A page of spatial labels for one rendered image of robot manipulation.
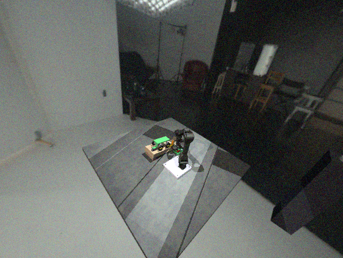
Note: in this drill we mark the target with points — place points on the small green trolley with black wheels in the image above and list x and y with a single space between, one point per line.
159 141

